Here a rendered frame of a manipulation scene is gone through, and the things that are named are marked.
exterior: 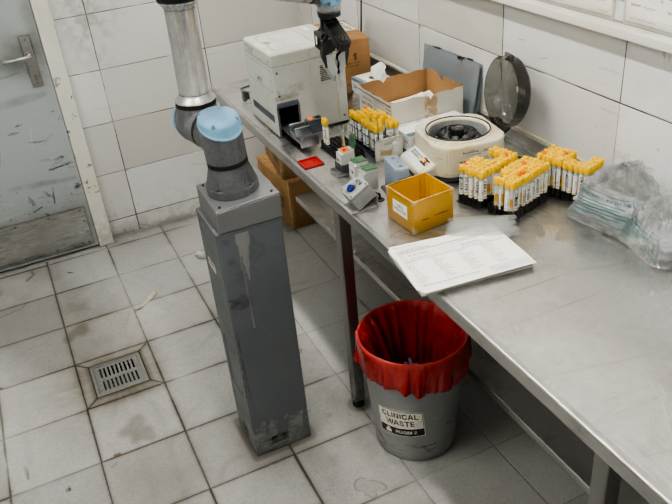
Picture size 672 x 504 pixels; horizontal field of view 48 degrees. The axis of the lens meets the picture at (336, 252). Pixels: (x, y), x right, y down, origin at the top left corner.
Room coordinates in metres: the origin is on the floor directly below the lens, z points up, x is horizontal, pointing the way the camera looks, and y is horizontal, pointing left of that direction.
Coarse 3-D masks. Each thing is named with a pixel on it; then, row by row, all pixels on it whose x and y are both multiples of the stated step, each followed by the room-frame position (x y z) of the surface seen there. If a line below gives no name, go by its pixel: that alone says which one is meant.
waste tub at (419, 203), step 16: (416, 176) 1.89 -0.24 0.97; (432, 176) 1.87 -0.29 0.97; (400, 192) 1.86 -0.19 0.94; (416, 192) 1.89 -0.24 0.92; (432, 192) 1.87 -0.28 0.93; (448, 192) 1.78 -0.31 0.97; (400, 208) 1.78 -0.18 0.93; (416, 208) 1.73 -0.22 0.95; (432, 208) 1.76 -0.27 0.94; (448, 208) 1.78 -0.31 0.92; (400, 224) 1.79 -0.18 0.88; (416, 224) 1.73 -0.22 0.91; (432, 224) 1.76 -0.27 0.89
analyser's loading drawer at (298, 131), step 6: (294, 120) 2.55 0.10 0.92; (282, 126) 2.50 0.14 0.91; (288, 126) 2.50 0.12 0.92; (294, 126) 2.44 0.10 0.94; (300, 126) 2.45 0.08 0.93; (306, 126) 2.40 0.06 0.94; (288, 132) 2.44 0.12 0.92; (294, 132) 2.44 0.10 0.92; (300, 132) 2.40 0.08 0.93; (306, 132) 2.40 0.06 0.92; (294, 138) 2.39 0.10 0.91; (300, 138) 2.34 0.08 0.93; (306, 138) 2.35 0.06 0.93; (312, 138) 2.35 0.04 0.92; (318, 138) 2.36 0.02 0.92; (300, 144) 2.34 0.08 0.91; (306, 144) 2.34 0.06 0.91; (312, 144) 2.35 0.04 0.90
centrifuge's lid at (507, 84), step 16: (496, 64) 2.27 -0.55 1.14; (512, 64) 2.14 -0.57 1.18; (496, 80) 2.28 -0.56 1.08; (512, 80) 2.24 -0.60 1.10; (528, 80) 2.10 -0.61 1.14; (496, 96) 2.27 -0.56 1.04; (512, 96) 2.22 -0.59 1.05; (528, 96) 2.08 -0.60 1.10; (496, 112) 2.24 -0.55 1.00; (512, 112) 2.19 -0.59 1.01
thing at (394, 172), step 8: (384, 160) 2.02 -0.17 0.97; (392, 160) 2.00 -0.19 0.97; (400, 160) 1.99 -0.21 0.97; (384, 168) 2.03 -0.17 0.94; (392, 168) 1.96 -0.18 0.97; (400, 168) 1.94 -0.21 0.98; (408, 168) 1.94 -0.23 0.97; (392, 176) 1.96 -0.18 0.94; (400, 176) 1.94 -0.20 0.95; (408, 176) 1.94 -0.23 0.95
